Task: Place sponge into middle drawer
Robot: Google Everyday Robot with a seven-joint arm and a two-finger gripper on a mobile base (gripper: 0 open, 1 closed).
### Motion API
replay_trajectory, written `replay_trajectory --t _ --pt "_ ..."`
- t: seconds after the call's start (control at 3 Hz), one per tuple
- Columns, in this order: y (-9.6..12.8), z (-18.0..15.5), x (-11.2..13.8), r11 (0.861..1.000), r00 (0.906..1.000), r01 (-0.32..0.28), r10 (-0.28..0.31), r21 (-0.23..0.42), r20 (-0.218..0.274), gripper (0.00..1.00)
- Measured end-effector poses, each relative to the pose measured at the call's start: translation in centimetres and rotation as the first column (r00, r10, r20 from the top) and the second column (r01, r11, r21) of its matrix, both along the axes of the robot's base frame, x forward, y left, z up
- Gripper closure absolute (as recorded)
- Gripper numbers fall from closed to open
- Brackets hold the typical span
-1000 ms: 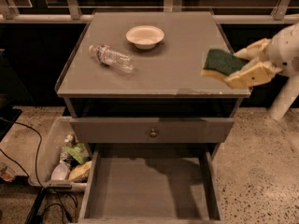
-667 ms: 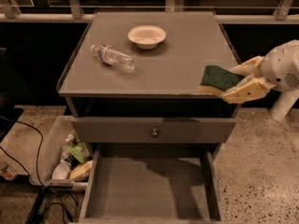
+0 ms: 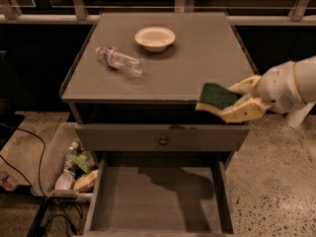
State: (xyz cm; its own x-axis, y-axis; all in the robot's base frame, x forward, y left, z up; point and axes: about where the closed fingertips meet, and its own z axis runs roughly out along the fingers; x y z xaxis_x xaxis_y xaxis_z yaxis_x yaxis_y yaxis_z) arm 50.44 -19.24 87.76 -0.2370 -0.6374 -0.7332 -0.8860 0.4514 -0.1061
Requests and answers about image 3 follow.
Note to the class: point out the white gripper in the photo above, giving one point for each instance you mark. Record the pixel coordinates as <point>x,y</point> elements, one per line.
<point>277,87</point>

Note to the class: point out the green and yellow sponge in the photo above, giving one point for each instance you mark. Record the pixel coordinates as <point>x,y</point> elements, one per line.
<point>214,98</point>

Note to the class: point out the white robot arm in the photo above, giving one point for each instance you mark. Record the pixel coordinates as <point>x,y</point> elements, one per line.
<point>304,77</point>

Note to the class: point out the grey drawer cabinet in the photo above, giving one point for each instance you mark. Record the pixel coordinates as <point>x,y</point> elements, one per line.
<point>205,49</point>

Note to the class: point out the top drawer with knob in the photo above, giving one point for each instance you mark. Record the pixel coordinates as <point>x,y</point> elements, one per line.
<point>161,137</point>

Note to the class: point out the open middle drawer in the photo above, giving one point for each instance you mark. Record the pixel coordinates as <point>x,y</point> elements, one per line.
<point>157,198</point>

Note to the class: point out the white table leg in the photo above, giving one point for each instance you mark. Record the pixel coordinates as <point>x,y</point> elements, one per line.
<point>296,118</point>

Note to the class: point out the white paper bowl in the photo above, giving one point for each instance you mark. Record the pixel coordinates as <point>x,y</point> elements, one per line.
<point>155,39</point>

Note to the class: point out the clear plastic water bottle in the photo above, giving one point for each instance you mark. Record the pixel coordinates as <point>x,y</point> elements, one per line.
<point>121,61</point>

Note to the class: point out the green snack bag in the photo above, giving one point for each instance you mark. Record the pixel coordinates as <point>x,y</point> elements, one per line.
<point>83,160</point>

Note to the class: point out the yellow chip bag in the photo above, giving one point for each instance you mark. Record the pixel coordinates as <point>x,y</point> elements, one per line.
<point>86,182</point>

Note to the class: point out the small white bowl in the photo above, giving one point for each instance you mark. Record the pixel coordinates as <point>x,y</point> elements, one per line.
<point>65,182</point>

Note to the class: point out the small red can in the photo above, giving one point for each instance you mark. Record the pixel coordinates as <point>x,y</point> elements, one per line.
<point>7,182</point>

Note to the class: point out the metal railing frame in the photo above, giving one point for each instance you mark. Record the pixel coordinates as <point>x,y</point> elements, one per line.
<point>238,12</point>

